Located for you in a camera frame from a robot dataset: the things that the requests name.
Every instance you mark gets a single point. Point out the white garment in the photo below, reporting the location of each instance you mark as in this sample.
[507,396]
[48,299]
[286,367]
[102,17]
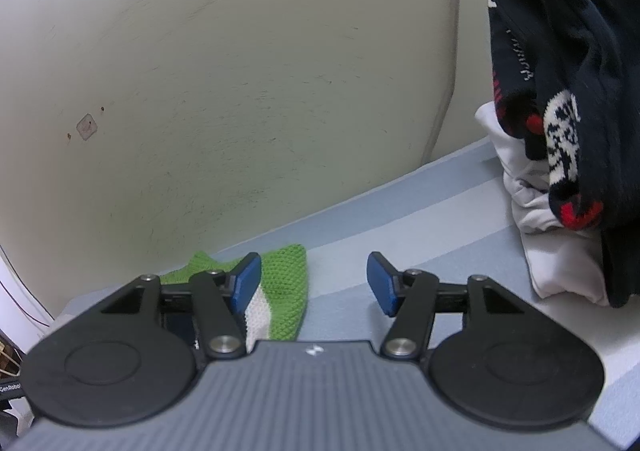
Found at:
[560,263]

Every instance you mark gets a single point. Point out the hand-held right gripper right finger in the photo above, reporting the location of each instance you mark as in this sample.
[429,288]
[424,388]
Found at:
[381,287]

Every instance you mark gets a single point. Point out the green knit sweater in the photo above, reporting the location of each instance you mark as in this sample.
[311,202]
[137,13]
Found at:
[285,281]

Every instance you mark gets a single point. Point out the clear wall sticker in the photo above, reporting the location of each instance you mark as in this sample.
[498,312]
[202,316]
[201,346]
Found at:
[86,127]

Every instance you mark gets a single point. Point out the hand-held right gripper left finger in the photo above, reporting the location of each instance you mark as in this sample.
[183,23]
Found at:
[247,281]

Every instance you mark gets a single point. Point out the striped bed sheet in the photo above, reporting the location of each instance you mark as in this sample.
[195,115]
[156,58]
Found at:
[400,231]

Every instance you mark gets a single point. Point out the navy patterned sweater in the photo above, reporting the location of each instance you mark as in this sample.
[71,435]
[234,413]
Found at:
[590,31]

